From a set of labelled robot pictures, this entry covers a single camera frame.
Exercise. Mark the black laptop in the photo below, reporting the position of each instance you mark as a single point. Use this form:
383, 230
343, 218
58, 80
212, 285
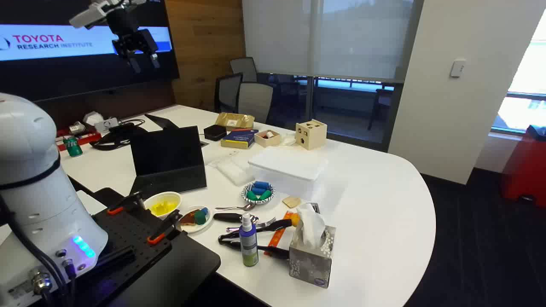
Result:
168, 159

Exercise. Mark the white rimmed glass bowl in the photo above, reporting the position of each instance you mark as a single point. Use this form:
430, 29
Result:
256, 200

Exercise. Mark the white crumpled object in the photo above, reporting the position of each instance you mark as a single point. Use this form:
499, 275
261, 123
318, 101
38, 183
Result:
93, 118

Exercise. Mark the grey window roller blind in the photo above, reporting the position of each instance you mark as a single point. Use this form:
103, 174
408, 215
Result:
277, 36
364, 39

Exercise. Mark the green can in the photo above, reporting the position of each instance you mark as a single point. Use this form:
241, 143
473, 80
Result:
74, 147

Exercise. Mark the small black box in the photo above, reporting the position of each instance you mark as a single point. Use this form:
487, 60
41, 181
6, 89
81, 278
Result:
215, 131

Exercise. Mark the red tool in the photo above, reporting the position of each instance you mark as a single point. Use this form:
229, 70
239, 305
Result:
91, 138

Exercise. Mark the grey patterned tissue box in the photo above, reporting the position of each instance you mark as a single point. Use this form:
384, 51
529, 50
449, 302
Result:
311, 261

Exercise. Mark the brown cardboard box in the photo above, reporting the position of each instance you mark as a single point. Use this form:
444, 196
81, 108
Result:
234, 120

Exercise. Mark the wall television screen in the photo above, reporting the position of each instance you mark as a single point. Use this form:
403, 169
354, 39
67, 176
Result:
57, 70

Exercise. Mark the red bin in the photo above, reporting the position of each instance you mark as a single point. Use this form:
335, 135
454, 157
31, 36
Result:
526, 171

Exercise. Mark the white lidded plastic bin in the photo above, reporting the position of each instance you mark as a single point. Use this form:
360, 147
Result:
290, 167

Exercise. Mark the small plate with coloured pieces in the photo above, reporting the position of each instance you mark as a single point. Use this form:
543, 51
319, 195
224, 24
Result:
195, 222

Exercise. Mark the black mounting plate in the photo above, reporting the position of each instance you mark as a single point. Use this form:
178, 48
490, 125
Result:
171, 266

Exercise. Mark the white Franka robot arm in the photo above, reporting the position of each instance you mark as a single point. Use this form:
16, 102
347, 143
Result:
35, 188

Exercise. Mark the wooden shape sorter cube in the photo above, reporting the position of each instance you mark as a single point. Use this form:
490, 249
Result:
311, 133

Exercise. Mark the grey mesh office chair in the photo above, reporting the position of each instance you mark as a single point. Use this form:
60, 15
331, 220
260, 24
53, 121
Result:
246, 68

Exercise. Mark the blue book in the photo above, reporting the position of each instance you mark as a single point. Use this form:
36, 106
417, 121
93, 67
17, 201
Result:
239, 138

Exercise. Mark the tan wooden tile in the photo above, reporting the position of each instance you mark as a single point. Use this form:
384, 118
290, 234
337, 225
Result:
292, 201

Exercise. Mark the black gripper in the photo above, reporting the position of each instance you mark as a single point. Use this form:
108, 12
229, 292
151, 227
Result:
132, 38

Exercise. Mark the white tissue paper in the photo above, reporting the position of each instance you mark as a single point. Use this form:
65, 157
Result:
311, 224

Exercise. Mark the small spray bottle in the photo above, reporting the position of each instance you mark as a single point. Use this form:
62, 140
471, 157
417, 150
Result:
248, 244

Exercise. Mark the clear plastic container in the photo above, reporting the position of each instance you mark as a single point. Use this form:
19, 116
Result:
234, 169

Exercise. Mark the dark office chair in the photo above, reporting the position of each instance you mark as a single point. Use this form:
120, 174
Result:
229, 91

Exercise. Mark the white light switch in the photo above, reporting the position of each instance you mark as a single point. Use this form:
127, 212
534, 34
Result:
458, 68

